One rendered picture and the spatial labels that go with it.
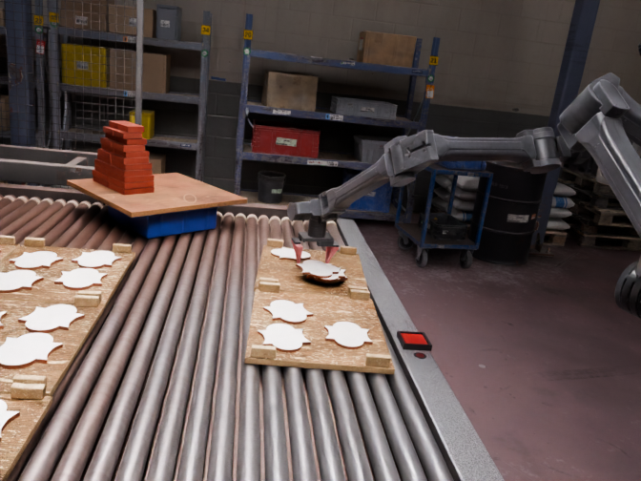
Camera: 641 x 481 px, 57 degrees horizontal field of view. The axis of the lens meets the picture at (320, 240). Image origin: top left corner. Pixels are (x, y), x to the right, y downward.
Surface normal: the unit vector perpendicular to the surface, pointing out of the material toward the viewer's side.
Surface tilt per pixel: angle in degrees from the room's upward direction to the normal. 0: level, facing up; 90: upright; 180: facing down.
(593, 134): 87
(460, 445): 0
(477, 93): 90
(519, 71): 90
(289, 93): 88
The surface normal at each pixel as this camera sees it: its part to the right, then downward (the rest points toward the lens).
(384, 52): 0.10, 0.29
